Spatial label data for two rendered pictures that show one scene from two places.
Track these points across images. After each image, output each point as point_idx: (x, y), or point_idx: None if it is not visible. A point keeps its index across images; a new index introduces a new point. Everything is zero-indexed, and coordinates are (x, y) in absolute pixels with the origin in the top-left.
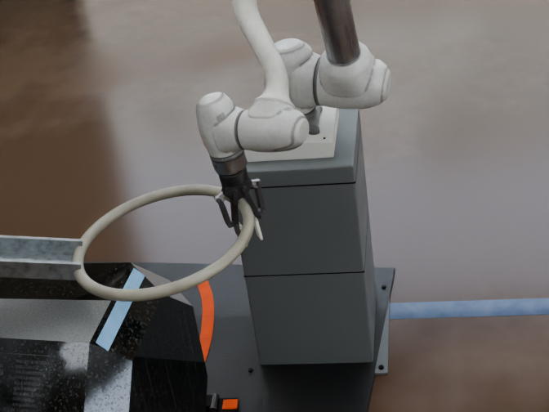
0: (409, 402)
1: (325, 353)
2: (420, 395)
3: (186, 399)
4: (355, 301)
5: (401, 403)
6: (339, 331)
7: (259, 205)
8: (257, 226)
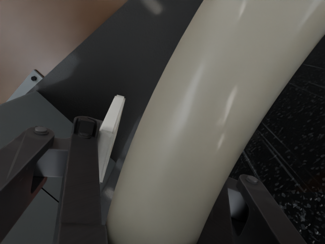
0: (42, 24)
1: (65, 124)
2: (28, 24)
3: (276, 105)
4: (1, 116)
5: (48, 30)
6: (40, 120)
7: (32, 184)
8: (114, 117)
